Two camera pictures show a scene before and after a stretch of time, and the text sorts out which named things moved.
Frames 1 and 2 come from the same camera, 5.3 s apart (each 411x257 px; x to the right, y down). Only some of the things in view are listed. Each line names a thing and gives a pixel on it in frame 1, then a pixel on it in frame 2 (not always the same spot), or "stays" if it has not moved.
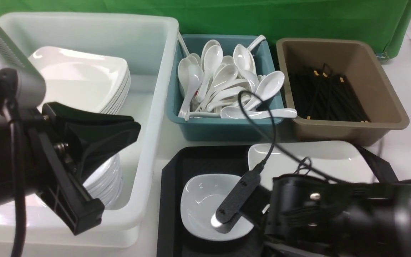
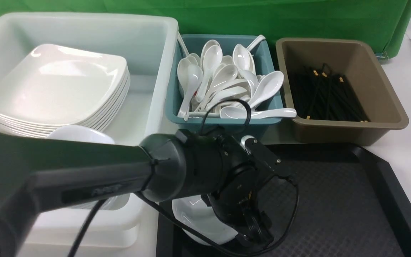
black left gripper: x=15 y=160 → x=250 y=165
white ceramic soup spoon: x=239 y=112 stays
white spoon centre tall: x=213 y=57 stays
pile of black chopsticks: x=319 y=94 stays
